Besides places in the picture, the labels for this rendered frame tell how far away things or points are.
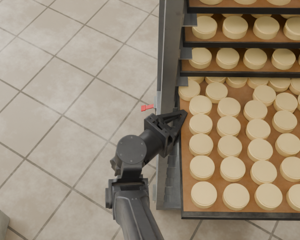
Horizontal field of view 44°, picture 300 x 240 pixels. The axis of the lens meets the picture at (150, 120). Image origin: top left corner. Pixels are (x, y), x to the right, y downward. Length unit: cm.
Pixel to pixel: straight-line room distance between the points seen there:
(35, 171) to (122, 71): 74
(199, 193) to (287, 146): 22
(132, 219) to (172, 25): 34
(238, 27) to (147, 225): 44
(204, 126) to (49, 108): 138
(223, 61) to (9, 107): 151
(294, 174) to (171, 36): 36
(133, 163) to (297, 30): 42
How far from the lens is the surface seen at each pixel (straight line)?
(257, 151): 79
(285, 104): 87
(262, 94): 87
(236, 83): 88
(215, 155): 79
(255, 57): 86
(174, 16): 65
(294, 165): 80
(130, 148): 68
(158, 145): 77
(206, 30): 76
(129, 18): 244
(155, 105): 187
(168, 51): 72
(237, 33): 77
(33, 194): 187
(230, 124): 81
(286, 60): 87
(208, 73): 82
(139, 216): 58
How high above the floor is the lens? 169
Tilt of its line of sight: 60 degrees down
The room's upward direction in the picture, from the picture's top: straight up
